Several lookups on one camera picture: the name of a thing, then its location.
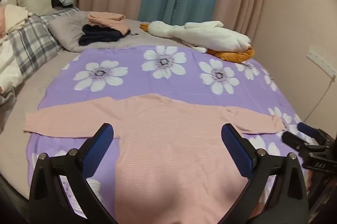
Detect grey fluffy blanket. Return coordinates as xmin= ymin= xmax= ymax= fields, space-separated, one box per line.
xmin=49 ymin=12 xmax=148 ymax=53

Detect grey plaid pillow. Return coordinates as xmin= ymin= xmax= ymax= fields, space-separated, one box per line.
xmin=8 ymin=7 xmax=79 ymax=79

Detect white power strip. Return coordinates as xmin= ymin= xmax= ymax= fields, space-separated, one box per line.
xmin=307 ymin=46 xmax=336 ymax=79

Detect purple floral bed sheet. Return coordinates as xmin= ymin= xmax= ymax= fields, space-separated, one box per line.
xmin=26 ymin=45 xmax=316 ymax=224

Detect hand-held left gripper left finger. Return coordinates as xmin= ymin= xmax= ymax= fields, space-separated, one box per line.
xmin=28 ymin=123 xmax=119 ymax=224

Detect beige cushion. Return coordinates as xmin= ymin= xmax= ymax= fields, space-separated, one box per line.
xmin=17 ymin=0 xmax=53 ymax=15

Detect white goose plush toy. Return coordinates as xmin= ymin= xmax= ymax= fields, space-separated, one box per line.
xmin=139 ymin=21 xmax=252 ymax=53

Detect folded pink clothes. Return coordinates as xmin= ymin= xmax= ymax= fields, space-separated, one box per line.
xmin=87 ymin=12 xmax=131 ymax=35

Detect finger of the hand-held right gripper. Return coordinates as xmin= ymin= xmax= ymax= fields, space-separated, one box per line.
xmin=281 ymin=131 xmax=310 ymax=152
xmin=297 ymin=122 xmax=321 ymax=138

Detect white quilt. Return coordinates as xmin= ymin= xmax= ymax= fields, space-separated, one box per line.
xmin=0 ymin=37 xmax=24 ymax=94

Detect dark navy clothes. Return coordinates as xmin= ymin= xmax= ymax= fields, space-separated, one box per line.
xmin=78 ymin=24 xmax=139 ymax=47

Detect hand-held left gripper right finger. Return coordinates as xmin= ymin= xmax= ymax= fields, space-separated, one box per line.
xmin=221 ymin=123 xmax=309 ymax=224

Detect pink knit sweater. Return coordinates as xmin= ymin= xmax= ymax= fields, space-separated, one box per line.
xmin=23 ymin=94 xmax=289 ymax=224

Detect cream cloth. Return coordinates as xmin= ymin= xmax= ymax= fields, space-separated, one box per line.
xmin=4 ymin=5 xmax=36 ymax=32

